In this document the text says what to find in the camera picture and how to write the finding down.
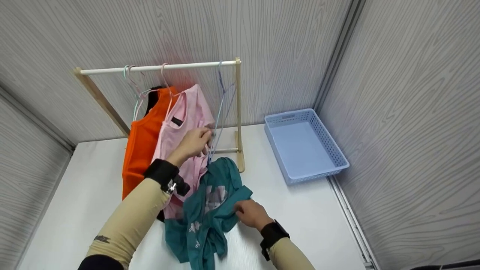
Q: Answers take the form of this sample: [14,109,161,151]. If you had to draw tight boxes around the green wire hanger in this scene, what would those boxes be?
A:
[123,65,143,121]

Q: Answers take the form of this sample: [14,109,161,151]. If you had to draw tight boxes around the teal printed shirt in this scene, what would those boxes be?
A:
[165,157,254,270]

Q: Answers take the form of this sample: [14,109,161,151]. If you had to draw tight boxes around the pink sleeveless shirt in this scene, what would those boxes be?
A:
[152,84,216,220]

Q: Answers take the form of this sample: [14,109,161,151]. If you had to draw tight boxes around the black garment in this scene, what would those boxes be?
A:
[144,85,168,117]

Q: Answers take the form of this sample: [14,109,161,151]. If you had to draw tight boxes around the blue wire hanger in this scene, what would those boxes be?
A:
[207,61,237,165]

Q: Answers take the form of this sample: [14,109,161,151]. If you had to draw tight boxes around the orange sleeveless shirt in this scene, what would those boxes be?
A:
[122,86,179,201]

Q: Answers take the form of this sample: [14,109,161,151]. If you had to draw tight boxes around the person's right forearm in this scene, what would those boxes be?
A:
[268,237,316,270]

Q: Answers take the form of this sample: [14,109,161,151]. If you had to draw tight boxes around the pink wire hanger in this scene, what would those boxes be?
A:
[128,66,162,121]
[161,63,185,110]

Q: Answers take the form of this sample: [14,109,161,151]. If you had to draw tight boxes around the person's left hand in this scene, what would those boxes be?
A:
[166,127,215,168]

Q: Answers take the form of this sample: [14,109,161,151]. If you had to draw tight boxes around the person's left forearm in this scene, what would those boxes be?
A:
[78,178,171,270]

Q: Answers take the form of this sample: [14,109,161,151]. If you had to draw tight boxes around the small wooden clothes rack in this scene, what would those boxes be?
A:
[74,57,246,174]

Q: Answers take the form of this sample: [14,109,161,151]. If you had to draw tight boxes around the light blue plastic basket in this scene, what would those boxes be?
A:
[264,108,350,186]

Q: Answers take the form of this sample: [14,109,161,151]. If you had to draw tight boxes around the person's right hand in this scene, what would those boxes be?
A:
[234,199,275,232]

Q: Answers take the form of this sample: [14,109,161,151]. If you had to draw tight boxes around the black wrist band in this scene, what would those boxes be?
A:
[259,220,291,262]
[144,158,191,197]

